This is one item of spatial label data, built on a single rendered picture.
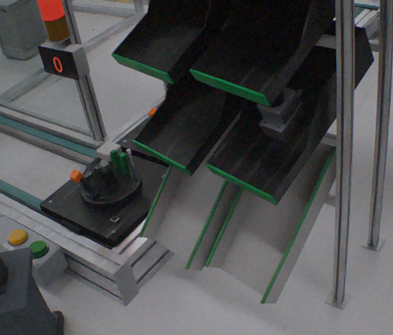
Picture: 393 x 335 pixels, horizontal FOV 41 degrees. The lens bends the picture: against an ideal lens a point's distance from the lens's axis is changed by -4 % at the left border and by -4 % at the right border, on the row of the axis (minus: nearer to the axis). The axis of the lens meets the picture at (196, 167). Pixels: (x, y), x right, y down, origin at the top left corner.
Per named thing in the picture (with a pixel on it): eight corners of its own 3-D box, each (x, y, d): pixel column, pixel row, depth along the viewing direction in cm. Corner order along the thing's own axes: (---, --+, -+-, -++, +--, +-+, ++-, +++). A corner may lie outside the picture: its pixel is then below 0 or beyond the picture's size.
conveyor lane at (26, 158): (127, 278, 114) (116, 244, 108) (-67, 169, 159) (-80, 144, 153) (205, 199, 130) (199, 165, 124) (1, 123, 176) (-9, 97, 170)
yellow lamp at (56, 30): (58, 42, 118) (52, 22, 115) (44, 40, 120) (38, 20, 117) (74, 33, 121) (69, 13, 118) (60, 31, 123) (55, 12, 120)
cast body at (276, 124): (287, 144, 81) (272, 116, 75) (264, 135, 83) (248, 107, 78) (316, 100, 82) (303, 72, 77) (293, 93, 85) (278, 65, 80)
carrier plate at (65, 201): (116, 248, 108) (114, 241, 107) (41, 211, 121) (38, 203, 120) (188, 180, 122) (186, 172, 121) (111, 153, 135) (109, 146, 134)
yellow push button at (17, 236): (18, 250, 111) (15, 243, 110) (7, 243, 113) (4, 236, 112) (31, 239, 114) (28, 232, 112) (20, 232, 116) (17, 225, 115)
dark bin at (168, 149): (191, 176, 84) (169, 151, 79) (139, 148, 93) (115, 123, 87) (290, 44, 90) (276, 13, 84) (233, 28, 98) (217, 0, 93)
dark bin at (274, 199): (276, 206, 76) (258, 180, 71) (211, 172, 85) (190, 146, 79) (374, 60, 82) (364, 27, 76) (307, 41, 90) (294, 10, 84)
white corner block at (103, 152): (112, 168, 130) (108, 155, 128) (99, 163, 133) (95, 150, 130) (125, 158, 133) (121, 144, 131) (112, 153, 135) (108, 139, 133)
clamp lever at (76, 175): (92, 197, 115) (74, 179, 109) (86, 195, 116) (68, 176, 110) (101, 183, 116) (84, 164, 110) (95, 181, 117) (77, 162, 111)
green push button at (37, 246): (38, 263, 107) (35, 256, 106) (26, 255, 110) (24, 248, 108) (52, 250, 110) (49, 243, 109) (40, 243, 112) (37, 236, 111)
